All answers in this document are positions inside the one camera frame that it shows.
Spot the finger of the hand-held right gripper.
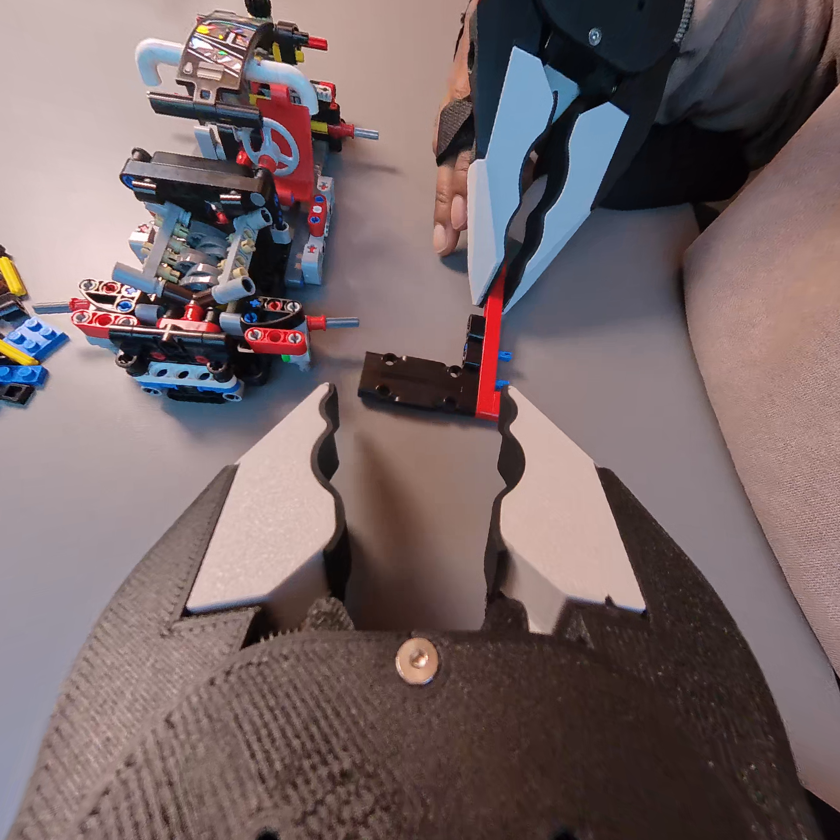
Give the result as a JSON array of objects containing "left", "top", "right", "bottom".
[
  {"left": 466, "top": 46, "right": 581, "bottom": 307},
  {"left": 504, "top": 98, "right": 634, "bottom": 315}
]

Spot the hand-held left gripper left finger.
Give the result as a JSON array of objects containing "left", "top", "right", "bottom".
[{"left": 185, "top": 382, "right": 350, "bottom": 618}]

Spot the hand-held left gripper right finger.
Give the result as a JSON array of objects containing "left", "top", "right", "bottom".
[{"left": 484, "top": 386, "right": 648, "bottom": 635}]

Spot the long red lego beam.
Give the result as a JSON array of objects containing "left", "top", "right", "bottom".
[{"left": 474, "top": 268, "right": 509, "bottom": 421}]

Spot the black lego panel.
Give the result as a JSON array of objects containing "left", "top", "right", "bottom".
[{"left": 357, "top": 351, "right": 478, "bottom": 416}]

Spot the partly built lego car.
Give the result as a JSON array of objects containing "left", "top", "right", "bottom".
[{"left": 33, "top": 0, "right": 382, "bottom": 403}]

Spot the person's right forearm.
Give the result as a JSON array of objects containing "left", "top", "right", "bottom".
[{"left": 656, "top": 0, "right": 840, "bottom": 129}]

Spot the pile of mixed lego pieces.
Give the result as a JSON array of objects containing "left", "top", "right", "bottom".
[{"left": 0, "top": 246, "right": 70, "bottom": 406}]

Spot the person's right hand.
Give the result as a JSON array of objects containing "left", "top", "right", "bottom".
[{"left": 432, "top": 3, "right": 480, "bottom": 258}]

